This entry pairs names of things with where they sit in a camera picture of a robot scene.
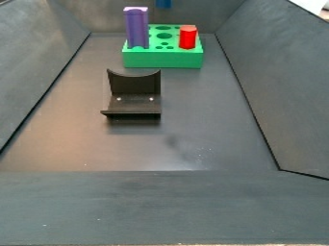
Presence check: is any red cylinder peg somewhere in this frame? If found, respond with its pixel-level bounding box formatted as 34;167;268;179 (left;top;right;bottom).
180;25;199;49

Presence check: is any green peg board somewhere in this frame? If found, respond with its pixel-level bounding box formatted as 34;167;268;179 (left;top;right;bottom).
122;24;204;68

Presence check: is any blue oval cylinder peg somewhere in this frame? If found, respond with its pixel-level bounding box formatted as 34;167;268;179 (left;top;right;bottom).
156;0;173;9

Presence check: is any purple shaped peg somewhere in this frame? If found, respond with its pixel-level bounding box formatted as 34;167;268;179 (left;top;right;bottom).
124;7;149;48

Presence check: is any black curved holder stand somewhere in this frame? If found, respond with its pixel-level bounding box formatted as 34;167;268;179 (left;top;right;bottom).
101;69;162;117

